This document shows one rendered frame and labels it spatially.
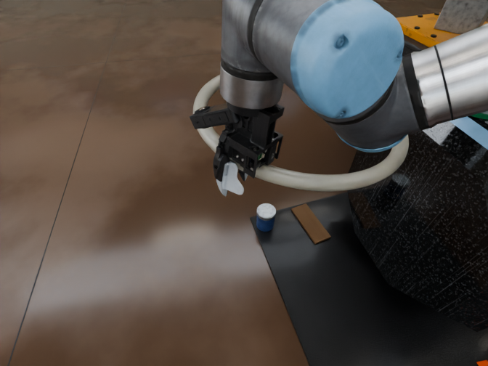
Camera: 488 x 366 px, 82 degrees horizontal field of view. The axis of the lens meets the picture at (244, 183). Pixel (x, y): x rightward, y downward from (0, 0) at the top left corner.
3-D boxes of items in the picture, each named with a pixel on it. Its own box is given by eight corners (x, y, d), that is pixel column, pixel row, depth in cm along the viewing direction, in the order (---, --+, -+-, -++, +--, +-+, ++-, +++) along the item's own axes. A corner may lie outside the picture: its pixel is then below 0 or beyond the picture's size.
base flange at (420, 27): (387, 25, 165) (390, 17, 161) (453, 17, 175) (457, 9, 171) (452, 60, 133) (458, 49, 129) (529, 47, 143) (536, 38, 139)
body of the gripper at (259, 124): (252, 182, 46) (261, 120, 37) (214, 157, 49) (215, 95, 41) (278, 160, 50) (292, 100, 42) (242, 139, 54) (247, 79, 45)
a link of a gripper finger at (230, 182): (233, 214, 52) (245, 174, 46) (210, 197, 54) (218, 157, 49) (243, 207, 54) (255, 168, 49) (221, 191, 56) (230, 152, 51)
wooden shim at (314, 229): (290, 210, 163) (291, 208, 162) (305, 204, 166) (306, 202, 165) (314, 244, 147) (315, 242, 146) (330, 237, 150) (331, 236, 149)
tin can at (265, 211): (272, 233, 152) (274, 219, 143) (254, 230, 154) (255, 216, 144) (274, 218, 159) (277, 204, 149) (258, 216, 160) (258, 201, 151)
